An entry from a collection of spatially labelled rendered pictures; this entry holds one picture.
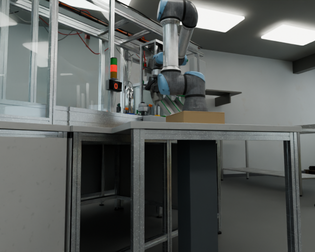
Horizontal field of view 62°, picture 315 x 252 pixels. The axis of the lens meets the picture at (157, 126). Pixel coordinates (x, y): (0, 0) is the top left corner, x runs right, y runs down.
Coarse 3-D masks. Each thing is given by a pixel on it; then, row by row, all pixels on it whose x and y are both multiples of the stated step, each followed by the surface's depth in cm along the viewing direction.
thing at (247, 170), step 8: (304, 128) 407; (312, 128) 467; (224, 168) 587; (232, 168) 584; (240, 168) 583; (248, 168) 583; (256, 168) 582; (248, 176) 617; (280, 176) 439; (304, 176) 424; (312, 176) 424
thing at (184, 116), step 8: (184, 112) 137; (192, 112) 138; (200, 112) 140; (208, 112) 142; (216, 112) 143; (168, 120) 155; (176, 120) 144; (184, 120) 136; (192, 120) 138; (200, 120) 139; (208, 120) 141; (216, 120) 143
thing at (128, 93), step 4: (128, 84) 299; (124, 88) 294; (128, 88) 293; (132, 88) 305; (124, 92) 294; (128, 92) 293; (132, 92) 295; (124, 96) 293; (128, 96) 292; (132, 96) 295; (124, 100) 293; (128, 100) 292; (132, 100) 294; (124, 104) 292; (128, 104) 292; (132, 104) 294; (128, 108) 291; (132, 108) 294; (128, 112) 291; (132, 112) 293
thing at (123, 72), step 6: (126, 54) 338; (120, 60) 335; (126, 60) 337; (120, 66) 335; (120, 72) 334; (126, 72) 336; (120, 78) 333; (126, 78) 336; (126, 84) 336; (120, 96) 331; (120, 102) 331; (120, 108) 330
